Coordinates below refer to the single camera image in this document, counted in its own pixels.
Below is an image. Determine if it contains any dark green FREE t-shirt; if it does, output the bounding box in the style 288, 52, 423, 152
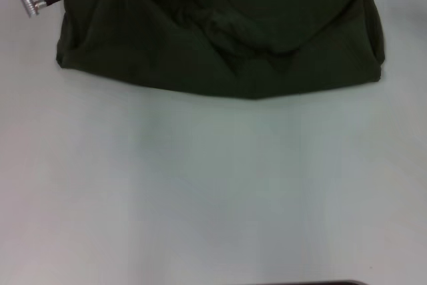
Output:
55, 0, 383, 101

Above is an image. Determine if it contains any silver left cable connector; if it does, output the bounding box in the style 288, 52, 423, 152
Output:
17, 0, 47, 19

